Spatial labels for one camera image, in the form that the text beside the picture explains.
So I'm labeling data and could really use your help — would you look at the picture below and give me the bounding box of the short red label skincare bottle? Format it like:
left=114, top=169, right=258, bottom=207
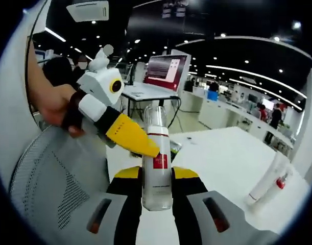
left=247, top=152, right=285, bottom=205

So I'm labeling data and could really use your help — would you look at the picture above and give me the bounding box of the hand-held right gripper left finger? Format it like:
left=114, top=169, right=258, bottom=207
left=46, top=166, right=143, bottom=245

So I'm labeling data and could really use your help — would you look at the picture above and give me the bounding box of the thin black worn cable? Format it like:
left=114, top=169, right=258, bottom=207
left=24, top=0, right=50, bottom=115

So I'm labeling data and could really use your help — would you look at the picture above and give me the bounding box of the open laptop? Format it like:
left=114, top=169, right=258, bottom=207
left=121, top=54, right=191, bottom=101

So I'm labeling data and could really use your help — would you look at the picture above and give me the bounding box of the black hanging display panel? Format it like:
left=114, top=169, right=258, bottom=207
left=125, top=0, right=215, bottom=46

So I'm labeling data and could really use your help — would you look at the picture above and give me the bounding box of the grey mesh office chair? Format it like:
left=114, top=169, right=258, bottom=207
left=8, top=125, right=114, bottom=239

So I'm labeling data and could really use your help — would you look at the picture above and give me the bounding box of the bright wall screen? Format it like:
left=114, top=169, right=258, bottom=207
left=262, top=97, right=276, bottom=111

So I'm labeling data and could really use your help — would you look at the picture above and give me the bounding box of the person's left hand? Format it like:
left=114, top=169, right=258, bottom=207
left=39, top=84, right=86, bottom=139

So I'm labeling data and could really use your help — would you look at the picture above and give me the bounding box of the person's white shirt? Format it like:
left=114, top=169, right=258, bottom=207
left=0, top=5, right=54, bottom=205

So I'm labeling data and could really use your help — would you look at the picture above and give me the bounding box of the red collar skincare bottle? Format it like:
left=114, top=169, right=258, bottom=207
left=255, top=163, right=296, bottom=209

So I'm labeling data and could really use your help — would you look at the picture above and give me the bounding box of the tall red label skincare bottle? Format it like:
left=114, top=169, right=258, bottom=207
left=141, top=104, right=173, bottom=212

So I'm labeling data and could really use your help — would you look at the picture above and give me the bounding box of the green foil packet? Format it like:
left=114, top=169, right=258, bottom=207
left=170, top=139, right=184, bottom=163

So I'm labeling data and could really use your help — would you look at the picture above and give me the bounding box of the white office counter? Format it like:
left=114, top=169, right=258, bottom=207
left=180, top=89, right=295, bottom=152

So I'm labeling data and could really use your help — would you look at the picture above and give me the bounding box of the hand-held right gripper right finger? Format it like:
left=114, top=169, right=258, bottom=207
left=171, top=166, right=279, bottom=245

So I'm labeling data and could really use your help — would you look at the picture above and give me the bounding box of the white ceiling air conditioner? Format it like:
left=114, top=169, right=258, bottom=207
left=66, top=0, right=110, bottom=23

